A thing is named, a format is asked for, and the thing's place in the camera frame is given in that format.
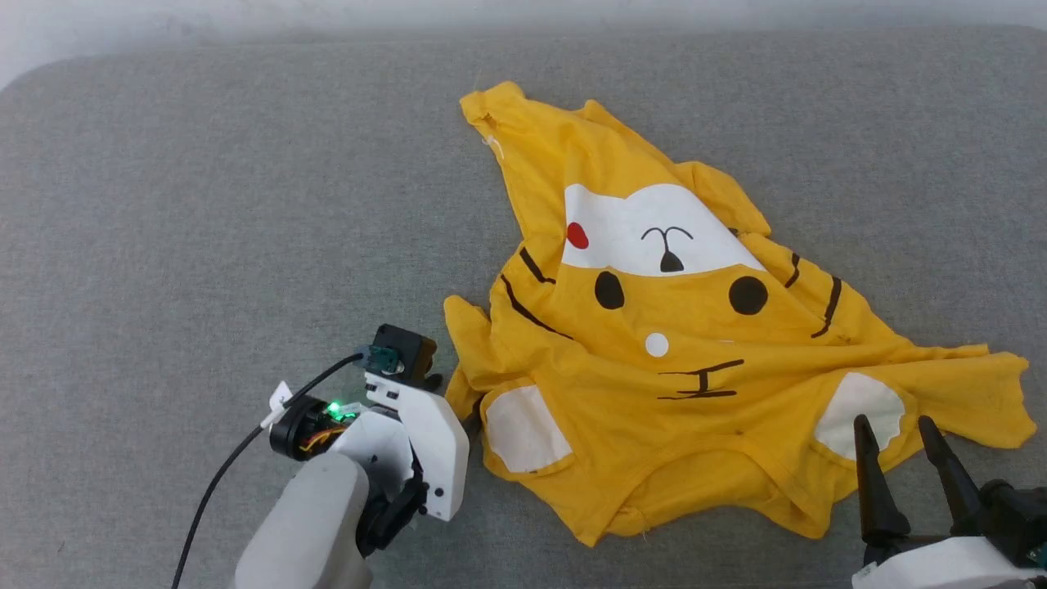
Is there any yellow cartoon face t-shirt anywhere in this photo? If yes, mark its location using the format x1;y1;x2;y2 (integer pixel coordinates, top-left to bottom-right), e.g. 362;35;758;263
444;80;1038;548

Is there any thin black cable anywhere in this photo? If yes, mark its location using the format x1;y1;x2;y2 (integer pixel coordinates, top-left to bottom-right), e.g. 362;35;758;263
170;352;366;589

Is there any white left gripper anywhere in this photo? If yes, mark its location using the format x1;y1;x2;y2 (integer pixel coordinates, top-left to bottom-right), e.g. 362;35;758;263
269;372;485;523

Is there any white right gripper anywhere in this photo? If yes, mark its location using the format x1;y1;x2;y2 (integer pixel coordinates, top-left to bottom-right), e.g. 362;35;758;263
851;414;1033;589

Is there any white cable label tag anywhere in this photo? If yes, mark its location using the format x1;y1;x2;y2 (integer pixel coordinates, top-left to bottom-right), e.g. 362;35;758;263
261;380;294;429

